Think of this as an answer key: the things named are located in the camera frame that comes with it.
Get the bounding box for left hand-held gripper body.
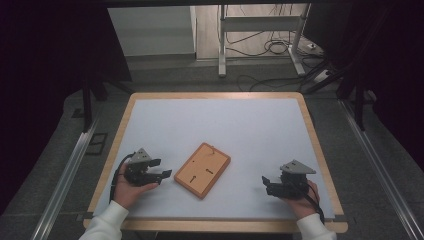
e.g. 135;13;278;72
124;147;160;187

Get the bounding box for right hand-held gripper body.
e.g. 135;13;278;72
279;159;317;200

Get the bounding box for orange wooden board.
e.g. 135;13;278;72
173;142;232;200

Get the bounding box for person's right hand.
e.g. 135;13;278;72
283;179;321;220

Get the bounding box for person's left hand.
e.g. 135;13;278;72
113;163;160;211

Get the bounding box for black metal stand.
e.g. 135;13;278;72
80;75;134;133
335;64;378;132

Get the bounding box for white power strip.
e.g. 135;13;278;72
312;69;333;84

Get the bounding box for white cabinet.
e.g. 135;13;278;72
107;5;197;58

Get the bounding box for dark curtain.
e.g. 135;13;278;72
304;0;424;171
0;0;132;214

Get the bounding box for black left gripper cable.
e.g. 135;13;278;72
109;152;136;204

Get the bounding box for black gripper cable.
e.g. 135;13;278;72
109;152;136;204
303;184;326;224

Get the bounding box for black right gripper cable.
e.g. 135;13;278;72
303;184;326;224

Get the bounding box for aluminium floor rail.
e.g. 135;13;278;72
337;99;424;240
30;118;100;240

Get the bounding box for black floor cables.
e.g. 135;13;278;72
224;29;334;93

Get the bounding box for white metal desk frame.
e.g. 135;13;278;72
217;3;313;78

